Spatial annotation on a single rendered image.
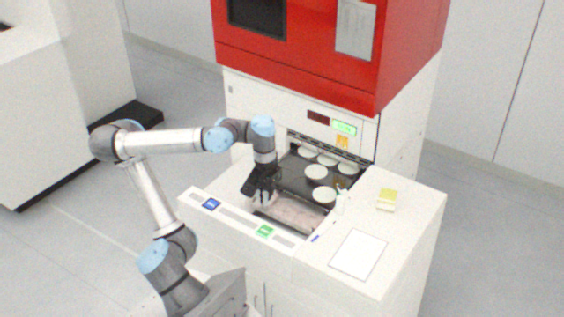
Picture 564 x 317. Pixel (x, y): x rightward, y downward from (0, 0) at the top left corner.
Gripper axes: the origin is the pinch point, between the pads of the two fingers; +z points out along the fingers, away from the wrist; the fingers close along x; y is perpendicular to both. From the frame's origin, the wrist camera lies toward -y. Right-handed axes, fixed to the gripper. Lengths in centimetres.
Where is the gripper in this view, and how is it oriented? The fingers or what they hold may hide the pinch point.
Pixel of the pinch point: (263, 204)
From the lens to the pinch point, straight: 186.5
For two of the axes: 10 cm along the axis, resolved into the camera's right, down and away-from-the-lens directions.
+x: -8.4, -3.5, 4.1
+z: -0.2, 7.8, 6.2
